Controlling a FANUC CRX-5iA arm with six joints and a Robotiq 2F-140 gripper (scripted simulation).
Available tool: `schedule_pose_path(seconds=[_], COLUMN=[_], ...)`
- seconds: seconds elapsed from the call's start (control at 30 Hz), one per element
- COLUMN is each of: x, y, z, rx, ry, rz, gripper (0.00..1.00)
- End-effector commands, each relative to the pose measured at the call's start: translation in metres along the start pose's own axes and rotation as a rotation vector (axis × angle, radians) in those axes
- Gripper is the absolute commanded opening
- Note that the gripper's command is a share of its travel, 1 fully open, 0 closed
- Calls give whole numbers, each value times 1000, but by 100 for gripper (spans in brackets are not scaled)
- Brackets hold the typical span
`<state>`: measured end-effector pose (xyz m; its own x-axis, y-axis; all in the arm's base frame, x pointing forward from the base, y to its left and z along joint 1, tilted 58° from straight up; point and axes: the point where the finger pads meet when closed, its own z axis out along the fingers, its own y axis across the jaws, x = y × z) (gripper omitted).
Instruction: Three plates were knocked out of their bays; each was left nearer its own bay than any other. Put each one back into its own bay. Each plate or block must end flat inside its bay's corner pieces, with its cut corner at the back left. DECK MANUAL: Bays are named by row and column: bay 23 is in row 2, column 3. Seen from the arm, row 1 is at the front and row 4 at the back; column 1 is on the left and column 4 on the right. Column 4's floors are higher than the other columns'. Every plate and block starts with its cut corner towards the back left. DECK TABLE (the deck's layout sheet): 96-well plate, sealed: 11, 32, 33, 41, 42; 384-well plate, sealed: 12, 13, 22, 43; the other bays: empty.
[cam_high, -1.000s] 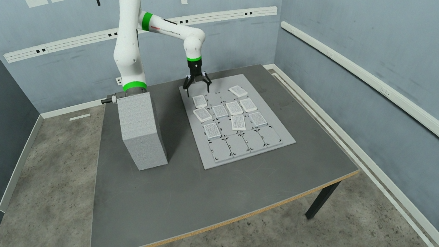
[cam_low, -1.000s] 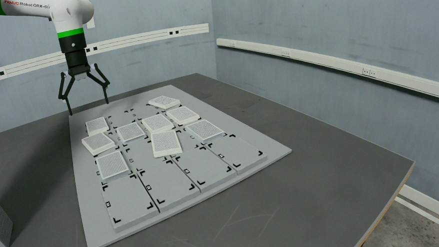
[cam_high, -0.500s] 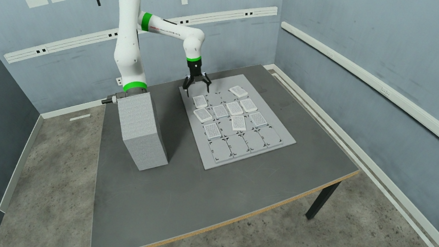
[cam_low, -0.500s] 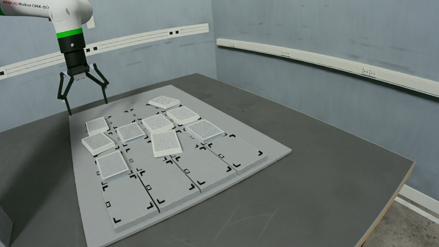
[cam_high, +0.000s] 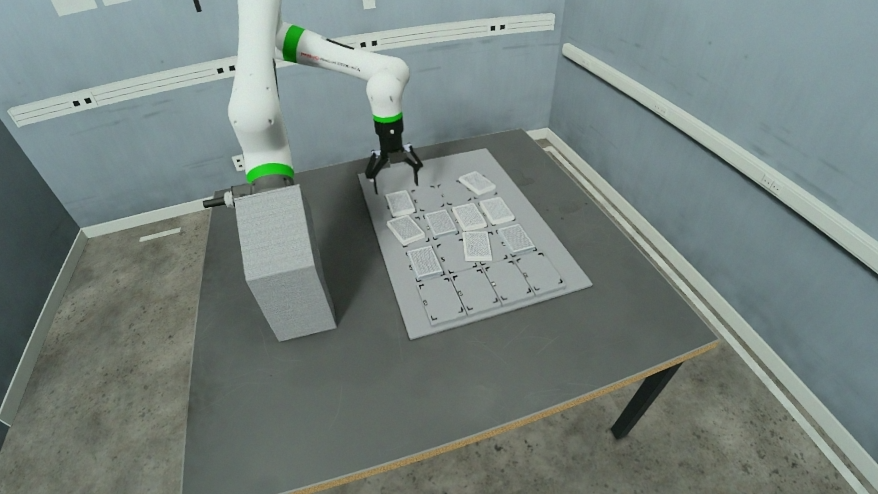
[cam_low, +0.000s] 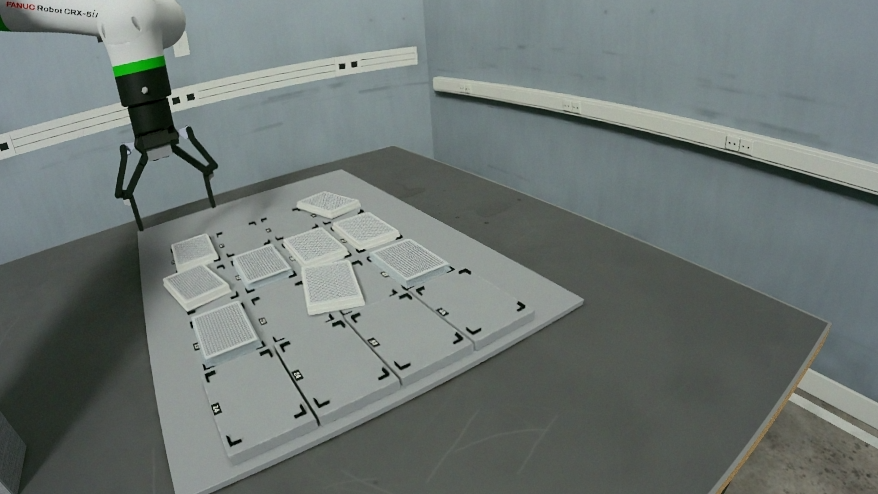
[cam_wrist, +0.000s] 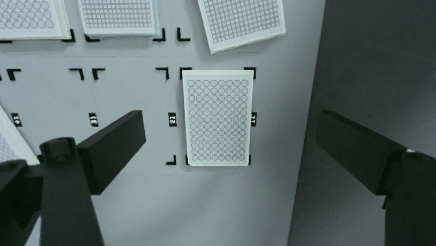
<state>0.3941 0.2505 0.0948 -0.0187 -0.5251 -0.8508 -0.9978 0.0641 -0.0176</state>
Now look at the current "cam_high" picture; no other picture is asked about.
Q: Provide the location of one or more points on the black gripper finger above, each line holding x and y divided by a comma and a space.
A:
376, 170
416, 167

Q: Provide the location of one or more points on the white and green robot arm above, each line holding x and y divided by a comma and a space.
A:
254, 108

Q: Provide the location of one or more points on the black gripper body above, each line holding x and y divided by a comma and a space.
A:
390, 144

